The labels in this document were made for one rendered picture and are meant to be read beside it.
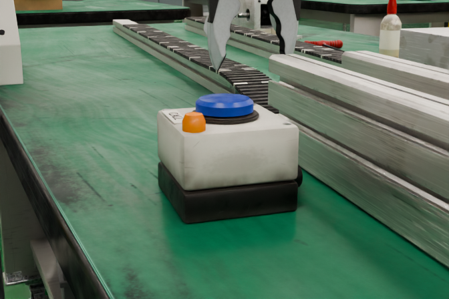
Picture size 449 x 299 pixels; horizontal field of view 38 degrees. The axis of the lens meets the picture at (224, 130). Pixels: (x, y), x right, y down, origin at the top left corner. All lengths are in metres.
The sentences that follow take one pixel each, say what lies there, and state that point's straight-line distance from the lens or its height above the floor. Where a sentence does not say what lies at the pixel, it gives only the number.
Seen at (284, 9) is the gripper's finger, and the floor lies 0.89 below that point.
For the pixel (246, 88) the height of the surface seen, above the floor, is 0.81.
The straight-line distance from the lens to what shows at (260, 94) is 0.74.
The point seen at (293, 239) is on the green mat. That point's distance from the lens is 0.40.
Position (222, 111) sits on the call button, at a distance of 0.43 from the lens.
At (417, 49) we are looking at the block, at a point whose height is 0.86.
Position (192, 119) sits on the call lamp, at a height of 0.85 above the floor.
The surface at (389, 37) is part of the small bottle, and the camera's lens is 1.21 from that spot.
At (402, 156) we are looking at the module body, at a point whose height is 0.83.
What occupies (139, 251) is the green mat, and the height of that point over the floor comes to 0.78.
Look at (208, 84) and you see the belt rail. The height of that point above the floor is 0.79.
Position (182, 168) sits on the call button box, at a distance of 0.41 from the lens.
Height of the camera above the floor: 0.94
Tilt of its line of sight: 14 degrees down
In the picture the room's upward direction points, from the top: straight up
